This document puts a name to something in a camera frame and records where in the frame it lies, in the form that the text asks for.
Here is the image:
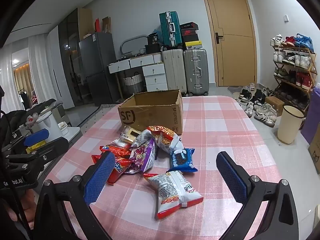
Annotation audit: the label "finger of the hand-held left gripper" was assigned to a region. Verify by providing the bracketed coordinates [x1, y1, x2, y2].
[1, 128, 50, 155]
[5, 137, 70, 173]

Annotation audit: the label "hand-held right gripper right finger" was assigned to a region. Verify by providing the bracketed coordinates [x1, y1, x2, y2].
[215, 151, 299, 240]

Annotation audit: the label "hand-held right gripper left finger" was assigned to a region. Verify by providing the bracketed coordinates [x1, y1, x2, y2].
[34, 151, 117, 240]

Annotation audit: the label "purple snack packet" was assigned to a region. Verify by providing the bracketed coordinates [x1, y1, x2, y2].
[125, 138, 157, 174]

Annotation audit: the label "beige snack box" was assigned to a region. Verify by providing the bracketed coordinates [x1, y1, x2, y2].
[119, 126, 142, 144]

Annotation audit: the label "blue cookie packet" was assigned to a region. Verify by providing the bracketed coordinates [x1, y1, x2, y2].
[168, 148, 198, 172]

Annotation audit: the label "white grey snack packet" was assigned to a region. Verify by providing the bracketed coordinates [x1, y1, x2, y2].
[131, 130, 154, 153]

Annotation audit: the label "white red noodle snack packet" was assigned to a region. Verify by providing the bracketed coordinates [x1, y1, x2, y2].
[146, 125, 184, 155]
[144, 170, 204, 220]

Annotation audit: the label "brown cardboard box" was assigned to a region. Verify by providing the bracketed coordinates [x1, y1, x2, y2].
[117, 89, 184, 135]

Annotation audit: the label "person's left hand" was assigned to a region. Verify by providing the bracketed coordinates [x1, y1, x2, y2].
[6, 190, 38, 229]

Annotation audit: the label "white appliance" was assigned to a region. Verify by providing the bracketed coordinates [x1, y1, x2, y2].
[36, 111, 81, 142]

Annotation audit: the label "black jacket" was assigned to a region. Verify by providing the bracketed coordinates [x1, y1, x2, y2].
[0, 99, 57, 150]

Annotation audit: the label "pink checkered tablecloth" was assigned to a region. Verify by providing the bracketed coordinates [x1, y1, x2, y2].
[44, 95, 283, 240]

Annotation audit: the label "tan curtain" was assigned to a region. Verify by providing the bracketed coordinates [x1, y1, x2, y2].
[14, 65, 34, 105]

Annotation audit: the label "white sheer curtain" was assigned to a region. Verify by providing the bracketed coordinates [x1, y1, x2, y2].
[0, 42, 16, 113]
[27, 36, 54, 107]

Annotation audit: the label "pile of sneakers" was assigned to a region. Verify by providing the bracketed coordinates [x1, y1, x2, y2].
[237, 82, 278, 128]

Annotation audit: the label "cream waste bin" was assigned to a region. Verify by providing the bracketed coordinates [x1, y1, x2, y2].
[277, 105, 305, 145]

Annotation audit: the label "small brown box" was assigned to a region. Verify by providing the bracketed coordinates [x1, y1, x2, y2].
[264, 96, 285, 117]

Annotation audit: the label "printed cardboard carton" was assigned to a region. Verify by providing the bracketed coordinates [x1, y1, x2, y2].
[307, 135, 320, 175]

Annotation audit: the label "grey door mat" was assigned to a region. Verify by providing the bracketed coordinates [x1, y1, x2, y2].
[227, 86, 244, 98]

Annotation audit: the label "dark glass wardrobe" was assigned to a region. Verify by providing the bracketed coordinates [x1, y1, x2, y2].
[57, 8, 93, 105]

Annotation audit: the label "grey refrigerator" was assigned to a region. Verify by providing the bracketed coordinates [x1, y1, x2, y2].
[79, 32, 120, 107]

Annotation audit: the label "woven basket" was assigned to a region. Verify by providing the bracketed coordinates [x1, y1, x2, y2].
[122, 72, 144, 94]

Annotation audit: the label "purple box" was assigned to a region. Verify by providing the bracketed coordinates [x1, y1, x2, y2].
[300, 84, 320, 144]

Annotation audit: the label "silver suitcase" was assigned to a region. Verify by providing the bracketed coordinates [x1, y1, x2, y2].
[183, 49, 209, 97]

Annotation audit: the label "white desk with drawers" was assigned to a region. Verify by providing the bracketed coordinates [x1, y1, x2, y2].
[108, 54, 168, 100]

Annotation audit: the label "beige suitcase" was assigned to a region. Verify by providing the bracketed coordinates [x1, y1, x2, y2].
[162, 49, 187, 97]

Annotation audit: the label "tan wooden door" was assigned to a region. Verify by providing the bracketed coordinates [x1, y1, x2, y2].
[200, 0, 258, 87]

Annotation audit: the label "folded cardboard pieces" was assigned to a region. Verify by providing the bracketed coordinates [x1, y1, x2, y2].
[101, 16, 112, 33]

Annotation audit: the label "shoe rack with shoes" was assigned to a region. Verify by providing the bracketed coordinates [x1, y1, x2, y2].
[270, 33, 315, 103]

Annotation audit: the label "yellow black shoe box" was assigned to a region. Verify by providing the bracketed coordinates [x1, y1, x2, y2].
[185, 40, 202, 50]

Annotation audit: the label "black crate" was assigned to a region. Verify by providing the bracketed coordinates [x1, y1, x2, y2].
[145, 44, 163, 54]

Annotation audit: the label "wooden shoe rack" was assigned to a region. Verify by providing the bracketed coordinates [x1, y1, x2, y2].
[271, 44, 317, 110]

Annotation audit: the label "black printed bag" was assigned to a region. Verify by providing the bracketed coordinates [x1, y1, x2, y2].
[147, 33, 160, 46]

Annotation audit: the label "teal suitcase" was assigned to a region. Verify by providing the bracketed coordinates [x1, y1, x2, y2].
[159, 11, 181, 50]

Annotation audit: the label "curved metal tube frame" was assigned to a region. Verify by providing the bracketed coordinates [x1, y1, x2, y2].
[120, 35, 148, 55]

